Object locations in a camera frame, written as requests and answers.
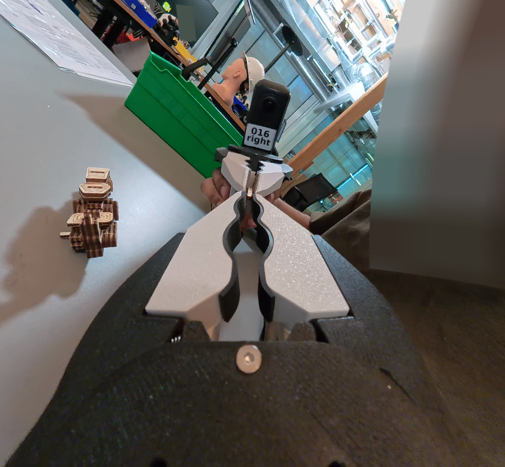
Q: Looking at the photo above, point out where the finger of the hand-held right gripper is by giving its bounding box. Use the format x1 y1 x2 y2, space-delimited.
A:
221 152 254 196
254 159 294 196

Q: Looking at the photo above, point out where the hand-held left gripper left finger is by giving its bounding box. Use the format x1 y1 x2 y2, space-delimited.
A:
145 192 244 333

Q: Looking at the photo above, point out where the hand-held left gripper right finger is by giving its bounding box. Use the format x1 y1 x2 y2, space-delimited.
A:
252 195 351 323

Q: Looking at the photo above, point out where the wooden model assembly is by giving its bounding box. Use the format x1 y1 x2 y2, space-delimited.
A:
59 167 119 259

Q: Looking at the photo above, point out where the person's right forearm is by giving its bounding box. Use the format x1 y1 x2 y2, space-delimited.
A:
276 188 373 239

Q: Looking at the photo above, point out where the person's right hand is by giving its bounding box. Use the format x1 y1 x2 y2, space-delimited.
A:
200 168 238 213

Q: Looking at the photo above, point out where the white hard hat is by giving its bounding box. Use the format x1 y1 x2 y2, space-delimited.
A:
241 52 265 85

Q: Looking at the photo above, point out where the mannequin head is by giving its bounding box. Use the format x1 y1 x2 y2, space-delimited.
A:
221 58 251 98

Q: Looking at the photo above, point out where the black office chair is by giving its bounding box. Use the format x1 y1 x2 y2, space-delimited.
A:
282 173 339 212

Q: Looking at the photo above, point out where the black disc on pole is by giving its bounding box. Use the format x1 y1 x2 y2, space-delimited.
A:
282 25 304 55

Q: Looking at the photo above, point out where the wooden beam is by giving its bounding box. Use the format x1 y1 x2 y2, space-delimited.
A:
287 73 389 178

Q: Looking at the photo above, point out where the green plastic bin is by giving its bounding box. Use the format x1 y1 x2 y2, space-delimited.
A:
124 52 244 178

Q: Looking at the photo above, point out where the grey monitor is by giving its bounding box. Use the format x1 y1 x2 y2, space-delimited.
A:
144 0 219 47

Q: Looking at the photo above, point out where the blue storage bin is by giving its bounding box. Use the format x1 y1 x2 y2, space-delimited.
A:
119 0 158 27

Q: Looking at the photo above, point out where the person's olive clothing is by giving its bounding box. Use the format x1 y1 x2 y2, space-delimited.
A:
327 230 505 467

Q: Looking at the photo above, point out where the laminated printed paper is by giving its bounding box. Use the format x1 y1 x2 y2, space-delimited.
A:
0 0 135 88

